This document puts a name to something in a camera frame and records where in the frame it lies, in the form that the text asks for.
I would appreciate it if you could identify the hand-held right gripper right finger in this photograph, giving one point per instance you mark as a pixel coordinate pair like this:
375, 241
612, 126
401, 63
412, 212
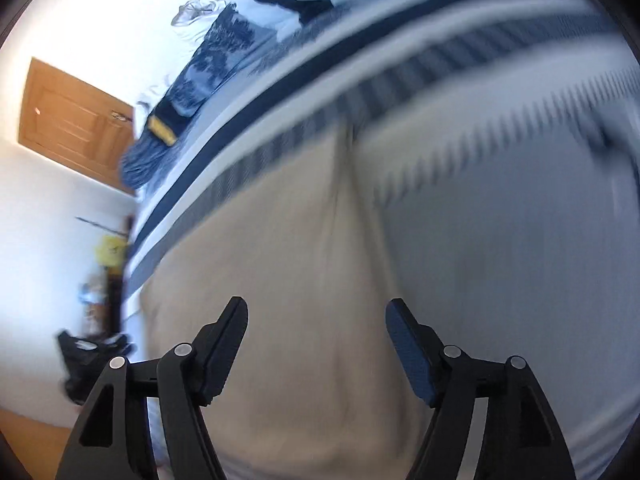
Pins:
414, 355

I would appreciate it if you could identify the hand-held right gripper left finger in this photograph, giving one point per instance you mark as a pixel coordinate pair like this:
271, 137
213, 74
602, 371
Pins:
225, 355

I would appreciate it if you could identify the cream knit sweater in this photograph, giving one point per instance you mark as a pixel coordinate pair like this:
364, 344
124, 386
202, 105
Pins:
300, 260

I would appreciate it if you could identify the cluttered side table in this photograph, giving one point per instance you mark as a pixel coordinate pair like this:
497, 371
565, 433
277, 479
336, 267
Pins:
116, 300

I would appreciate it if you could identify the yellow plastic bag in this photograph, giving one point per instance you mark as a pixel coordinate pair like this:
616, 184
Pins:
110, 252

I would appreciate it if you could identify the bed with striped blue sheet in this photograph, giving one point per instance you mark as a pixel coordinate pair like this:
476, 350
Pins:
500, 210

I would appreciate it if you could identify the thin metal rod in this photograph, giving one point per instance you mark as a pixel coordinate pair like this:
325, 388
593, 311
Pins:
100, 224

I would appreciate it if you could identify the wooden door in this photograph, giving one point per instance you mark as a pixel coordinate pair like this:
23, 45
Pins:
70, 120

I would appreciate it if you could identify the blue printed pillow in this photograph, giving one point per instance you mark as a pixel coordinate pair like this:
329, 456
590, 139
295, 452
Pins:
210, 70

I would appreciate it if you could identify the white crumpled garment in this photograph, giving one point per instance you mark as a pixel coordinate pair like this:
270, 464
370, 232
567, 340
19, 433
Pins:
192, 12

